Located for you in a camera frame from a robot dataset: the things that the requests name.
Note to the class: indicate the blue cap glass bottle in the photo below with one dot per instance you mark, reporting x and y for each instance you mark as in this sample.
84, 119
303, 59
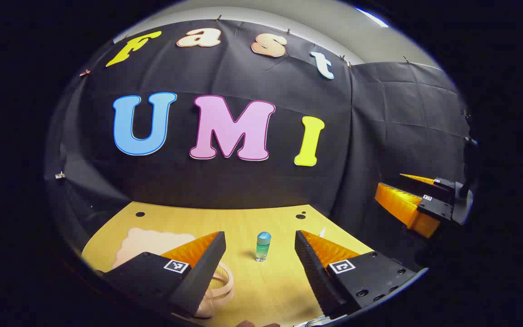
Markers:
263, 247

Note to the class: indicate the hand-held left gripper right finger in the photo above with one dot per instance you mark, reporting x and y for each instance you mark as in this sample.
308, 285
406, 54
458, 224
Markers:
318, 277

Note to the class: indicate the small white clip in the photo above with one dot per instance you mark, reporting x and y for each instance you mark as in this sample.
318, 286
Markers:
60, 175

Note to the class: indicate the black backdrop cloth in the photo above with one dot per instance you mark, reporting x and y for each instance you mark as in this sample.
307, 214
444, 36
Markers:
243, 181

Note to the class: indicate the ceiling light strip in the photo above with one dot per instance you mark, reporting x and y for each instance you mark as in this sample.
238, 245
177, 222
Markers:
371, 16

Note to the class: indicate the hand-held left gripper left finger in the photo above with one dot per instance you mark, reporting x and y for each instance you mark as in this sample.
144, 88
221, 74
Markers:
204, 272

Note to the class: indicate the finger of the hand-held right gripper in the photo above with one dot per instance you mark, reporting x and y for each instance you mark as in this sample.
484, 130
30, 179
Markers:
443, 188
402, 204

